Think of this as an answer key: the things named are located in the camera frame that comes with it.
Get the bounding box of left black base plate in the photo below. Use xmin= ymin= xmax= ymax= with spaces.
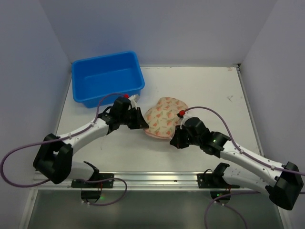
xmin=71 ymin=173 xmax=114 ymax=189

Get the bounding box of purple cable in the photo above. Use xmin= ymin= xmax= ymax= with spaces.
xmin=0 ymin=93 xmax=128 ymax=206
xmin=185 ymin=106 xmax=305 ymax=229

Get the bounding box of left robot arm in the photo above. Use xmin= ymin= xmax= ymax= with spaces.
xmin=33 ymin=94 xmax=149 ymax=184

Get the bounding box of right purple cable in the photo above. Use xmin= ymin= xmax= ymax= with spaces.
xmin=185 ymin=106 xmax=305 ymax=229

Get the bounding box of aluminium mounting rail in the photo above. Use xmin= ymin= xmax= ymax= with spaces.
xmin=30 ymin=170 xmax=239 ymax=191

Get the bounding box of blue plastic bin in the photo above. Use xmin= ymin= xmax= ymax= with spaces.
xmin=71 ymin=51 xmax=145 ymax=108

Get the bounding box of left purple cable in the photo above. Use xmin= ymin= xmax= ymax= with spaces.
xmin=0 ymin=93 xmax=128 ymax=206

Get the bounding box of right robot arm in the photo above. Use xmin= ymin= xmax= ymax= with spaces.
xmin=170 ymin=117 xmax=304 ymax=210

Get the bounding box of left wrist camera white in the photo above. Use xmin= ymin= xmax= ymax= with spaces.
xmin=128 ymin=94 xmax=140 ymax=107

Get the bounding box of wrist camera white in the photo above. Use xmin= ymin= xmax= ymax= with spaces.
xmin=177 ymin=110 xmax=193 ymax=129
xmin=128 ymin=94 xmax=140 ymax=107

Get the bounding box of floral mesh laundry bag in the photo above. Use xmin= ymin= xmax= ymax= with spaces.
xmin=144 ymin=97 xmax=188 ymax=139

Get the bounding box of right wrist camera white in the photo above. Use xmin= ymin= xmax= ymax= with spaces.
xmin=177 ymin=110 xmax=193 ymax=129

